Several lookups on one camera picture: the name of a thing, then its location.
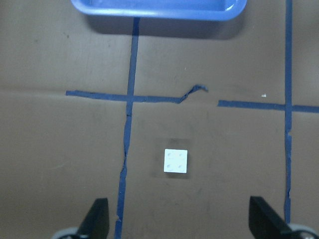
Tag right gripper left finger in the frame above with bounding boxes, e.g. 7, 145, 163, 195
75, 198, 110, 239

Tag blue plastic tray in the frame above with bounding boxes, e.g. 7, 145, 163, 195
71, 0, 247, 21

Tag white block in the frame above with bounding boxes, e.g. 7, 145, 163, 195
163, 149, 188, 174

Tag brown paper table cover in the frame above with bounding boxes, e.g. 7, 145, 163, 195
0, 0, 319, 239

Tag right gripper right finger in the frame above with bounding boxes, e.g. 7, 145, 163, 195
248, 196, 299, 239

